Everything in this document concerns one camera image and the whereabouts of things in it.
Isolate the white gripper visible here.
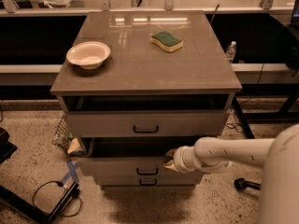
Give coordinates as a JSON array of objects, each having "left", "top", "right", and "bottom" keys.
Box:
[{"left": 164, "top": 147, "right": 233, "bottom": 174}]

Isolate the grey drawer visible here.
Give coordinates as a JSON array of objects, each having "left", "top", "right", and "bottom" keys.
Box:
[
  {"left": 96, "top": 177, "right": 201, "bottom": 187},
  {"left": 63, "top": 94, "right": 229, "bottom": 137},
  {"left": 78, "top": 136, "right": 202, "bottom": 179}
]

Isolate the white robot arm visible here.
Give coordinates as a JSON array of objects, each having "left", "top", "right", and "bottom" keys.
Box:
[{"left": 164, "top": 124, "right": 299, "bottom": 224}]

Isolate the grey bottom drawer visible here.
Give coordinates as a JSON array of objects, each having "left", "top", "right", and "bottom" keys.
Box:
[{"left": 96, "top": 177, "right": 201, "bottom": 187}]

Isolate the grey drawer cabinet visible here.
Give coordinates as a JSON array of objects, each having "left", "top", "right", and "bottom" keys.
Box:
[{"left": 50, "top": 10, "right": 243, "bottom": 190}]

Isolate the grey top drawer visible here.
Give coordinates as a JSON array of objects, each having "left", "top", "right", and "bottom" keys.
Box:
[{"left": 63, "top": 94, "right": 229, "bottom": 137}]

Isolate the black office chair base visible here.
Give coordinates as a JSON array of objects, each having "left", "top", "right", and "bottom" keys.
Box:
[{"left": 234, "top": 178, "right": 261, "bottom": 190}]

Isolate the black table leg right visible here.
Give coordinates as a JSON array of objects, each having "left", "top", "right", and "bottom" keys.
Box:
[{"left": 232, "top": 98, "right": 254, "bottom": 139}]

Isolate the black table leg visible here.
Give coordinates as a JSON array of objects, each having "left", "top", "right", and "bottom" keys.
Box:
[
  {"left": 232, "top": 98, "right": 254, "bottom": 139},
  {"left": 0, "top": 181, "right": 82, "bottom": 224}
]

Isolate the blue tape cross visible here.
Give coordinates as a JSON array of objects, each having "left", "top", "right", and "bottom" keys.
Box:
[{"left": 61, "top": 160, "right": 79, "bottom": 184}]

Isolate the green yellow sponge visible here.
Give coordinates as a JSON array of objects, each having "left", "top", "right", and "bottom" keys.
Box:
[{"left": 150, "top": 32, "right": 183, "bottom": 53}]

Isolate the clear water bottle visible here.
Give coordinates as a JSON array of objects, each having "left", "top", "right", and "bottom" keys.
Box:
[{"left": 225, "top": 41, "right": 236, "bottom": 63}]

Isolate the white plastic bowl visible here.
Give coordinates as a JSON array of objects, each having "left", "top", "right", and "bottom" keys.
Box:
[{"left": 66, "top": 41, "right": 110, "bottom": 70}]

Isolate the black table leg left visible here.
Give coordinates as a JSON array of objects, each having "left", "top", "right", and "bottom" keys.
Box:
[{"left": 0, "top": 181, "right": 82, "bottom": 224}]

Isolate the black cable on floor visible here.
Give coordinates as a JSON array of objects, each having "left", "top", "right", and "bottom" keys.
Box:
[{"left": 32, "top": 180, "right": 84, "bottom": 218}]

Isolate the wire mesh basket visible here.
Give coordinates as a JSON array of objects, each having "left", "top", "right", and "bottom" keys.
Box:
[{"left": 52, "top": 118, "right": 83, "bottom": 157}]

